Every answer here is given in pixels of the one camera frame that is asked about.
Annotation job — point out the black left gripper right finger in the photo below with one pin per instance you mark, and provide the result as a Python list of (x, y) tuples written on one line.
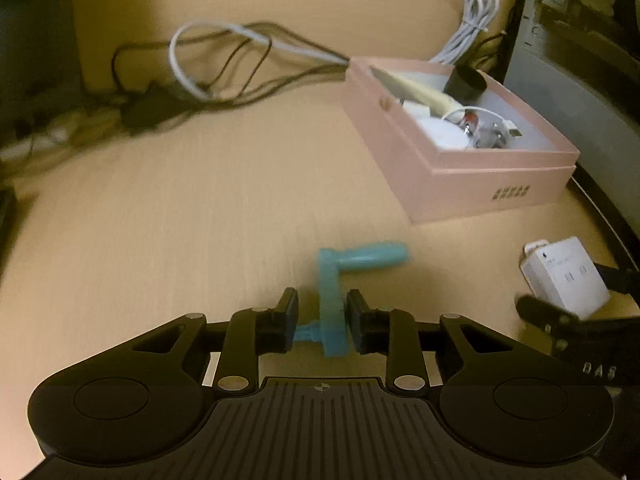
[(395, 335)]

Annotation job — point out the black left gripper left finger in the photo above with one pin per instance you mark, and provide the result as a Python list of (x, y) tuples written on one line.
[(250, 334)]

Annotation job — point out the teal plastic crank handle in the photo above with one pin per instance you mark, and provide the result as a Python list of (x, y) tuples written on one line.
[(330, 328)]

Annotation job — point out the white small carton box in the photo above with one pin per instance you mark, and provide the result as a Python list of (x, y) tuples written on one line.
[(563, 274)]

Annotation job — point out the small metal red item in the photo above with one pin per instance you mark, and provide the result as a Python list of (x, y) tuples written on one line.
[(481, 134)]

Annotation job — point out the cream tube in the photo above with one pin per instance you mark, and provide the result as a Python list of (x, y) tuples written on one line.
[(409, 90)]

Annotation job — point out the black cylinder cap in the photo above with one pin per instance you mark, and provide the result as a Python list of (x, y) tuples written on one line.
[(465, 85)]

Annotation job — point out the pink cardboard box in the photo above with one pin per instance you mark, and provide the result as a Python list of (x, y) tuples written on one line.
[(433, 184)]

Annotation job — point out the black power adapter brick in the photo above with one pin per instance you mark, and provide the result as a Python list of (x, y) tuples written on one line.
[(152, 108)]

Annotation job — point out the white power strip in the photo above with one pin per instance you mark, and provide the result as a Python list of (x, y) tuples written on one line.
[(70, 131)]

